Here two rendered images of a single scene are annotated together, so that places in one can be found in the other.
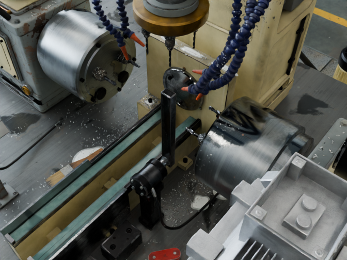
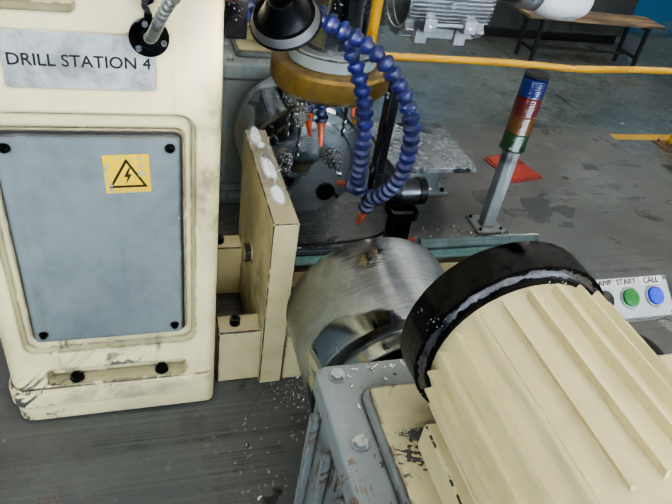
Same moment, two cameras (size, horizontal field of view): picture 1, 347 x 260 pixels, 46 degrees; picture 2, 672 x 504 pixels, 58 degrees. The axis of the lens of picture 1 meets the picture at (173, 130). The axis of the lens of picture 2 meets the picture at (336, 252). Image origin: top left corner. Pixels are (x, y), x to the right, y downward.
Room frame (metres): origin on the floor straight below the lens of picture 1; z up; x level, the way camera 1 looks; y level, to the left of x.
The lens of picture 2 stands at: (1.60, 0.49, 1.64)
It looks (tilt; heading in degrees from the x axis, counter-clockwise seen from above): 36 degrees down; 210
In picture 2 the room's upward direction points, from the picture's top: 10 degrees clockwise
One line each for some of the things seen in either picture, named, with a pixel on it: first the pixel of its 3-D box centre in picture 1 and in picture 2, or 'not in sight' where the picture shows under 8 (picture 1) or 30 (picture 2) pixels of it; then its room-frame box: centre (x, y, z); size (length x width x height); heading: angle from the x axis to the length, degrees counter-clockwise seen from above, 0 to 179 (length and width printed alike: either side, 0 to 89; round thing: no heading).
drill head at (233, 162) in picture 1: (262, 162); (293, 135); (0.61, -0.22, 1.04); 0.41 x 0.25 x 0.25; 51
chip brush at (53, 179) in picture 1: (77, 167); not in sight; (0.76, 0.30, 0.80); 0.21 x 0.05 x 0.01; 133
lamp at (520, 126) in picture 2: not in sight; (520, 122); (0.22, 0.15, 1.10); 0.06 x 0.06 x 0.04
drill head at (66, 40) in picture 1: (77, 49); (396, 371); (1.05, 0.31, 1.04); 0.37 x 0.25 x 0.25; 51
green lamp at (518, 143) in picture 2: not in sight; (514, 139); (0.22, 0.15, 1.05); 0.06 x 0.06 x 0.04
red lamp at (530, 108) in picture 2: not in sight; (527, 104); (0.22, 0.15, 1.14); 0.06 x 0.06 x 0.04
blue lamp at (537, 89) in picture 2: not in sight; (533, 85); (0.22, 0.15, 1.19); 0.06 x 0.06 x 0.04
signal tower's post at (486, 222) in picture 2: not in sight; (509, 155); (0.22, 0.15, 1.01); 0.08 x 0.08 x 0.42; 51
